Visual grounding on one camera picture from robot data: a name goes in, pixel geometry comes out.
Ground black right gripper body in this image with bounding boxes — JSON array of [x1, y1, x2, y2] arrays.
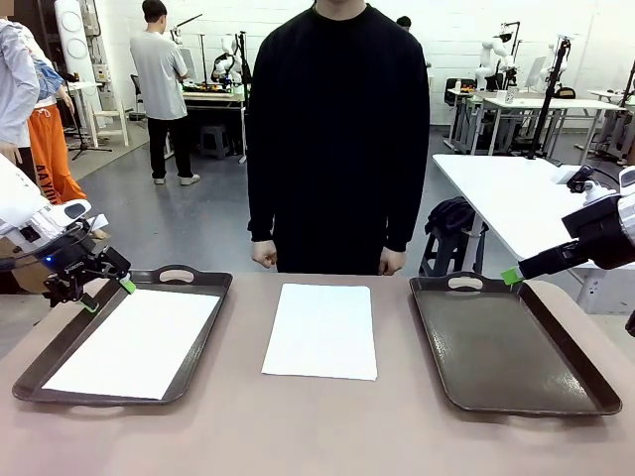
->
[[562, 196, 624, 272]]

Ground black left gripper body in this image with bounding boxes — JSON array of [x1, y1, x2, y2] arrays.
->
[[42, 228, 108, 294]]

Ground white A4 sheet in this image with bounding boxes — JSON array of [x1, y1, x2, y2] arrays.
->
[[41, 288, 222, 401]]

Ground person's right forearm black sleeve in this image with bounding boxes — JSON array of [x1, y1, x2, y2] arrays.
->
[[246, 143, 282, 244]]

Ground white jointed robot arm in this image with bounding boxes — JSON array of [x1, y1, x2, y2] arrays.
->
[[474, 38, 517, 91]]

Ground person's left forearm black sleeve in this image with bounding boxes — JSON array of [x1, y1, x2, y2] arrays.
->
[[384, 148, 431, 254]]

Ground person's right hand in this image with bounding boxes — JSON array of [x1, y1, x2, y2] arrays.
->
[[251, 239, 279, 270]]

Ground person's left hand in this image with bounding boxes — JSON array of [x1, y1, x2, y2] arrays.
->
[[379, 246, 408, 276]]

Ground large white table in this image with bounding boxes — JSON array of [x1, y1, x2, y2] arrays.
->
[[431, 153, 635, 314]]

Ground dark grey step stool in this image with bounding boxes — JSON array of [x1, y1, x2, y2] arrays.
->
[[419, 230, 490, 279]]

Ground black cloth bundle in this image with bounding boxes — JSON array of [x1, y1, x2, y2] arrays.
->
[[425, 195, 480, 239]]

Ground figure in orange pants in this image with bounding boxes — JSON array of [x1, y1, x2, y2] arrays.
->
[[24, 27, 109, 240]]

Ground black tripod pole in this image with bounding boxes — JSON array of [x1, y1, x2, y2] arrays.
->
[[526, 37, 572, 161]]

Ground white desk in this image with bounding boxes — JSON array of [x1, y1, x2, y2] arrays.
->
[[479, 96, 627, 165]]

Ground small grey plastic stool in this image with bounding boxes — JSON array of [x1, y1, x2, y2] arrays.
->
[[199, 123, 229, 161]]

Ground white monitor panel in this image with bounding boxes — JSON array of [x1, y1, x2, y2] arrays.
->
[[524, 56, 548, 91]]

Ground wooden workbench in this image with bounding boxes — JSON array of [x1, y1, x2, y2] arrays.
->
[[182, 91, 249, 165]]

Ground man in grey t-shirt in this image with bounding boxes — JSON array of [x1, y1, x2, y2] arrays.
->
[[129, 0, 202, 187]]

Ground white A4 paper stack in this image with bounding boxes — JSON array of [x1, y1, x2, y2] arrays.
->
[[261, 283, 378, 382]]

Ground white standing air conditioner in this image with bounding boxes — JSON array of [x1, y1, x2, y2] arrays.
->
[[53, 0, 95, 83]]

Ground white humanoid robot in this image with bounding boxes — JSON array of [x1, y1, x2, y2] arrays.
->
[[211, 33, 245, 93]]

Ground person in black sweater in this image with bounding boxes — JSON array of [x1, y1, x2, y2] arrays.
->
[[246, 0, 432, 277]]

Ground brown plastic handled tray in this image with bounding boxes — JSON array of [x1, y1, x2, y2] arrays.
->
[[12, 265, 234, 417], [408, 271, 623, 423]]

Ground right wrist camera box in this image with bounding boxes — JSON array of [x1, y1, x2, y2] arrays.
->
[[552, 166, 596, 194]]

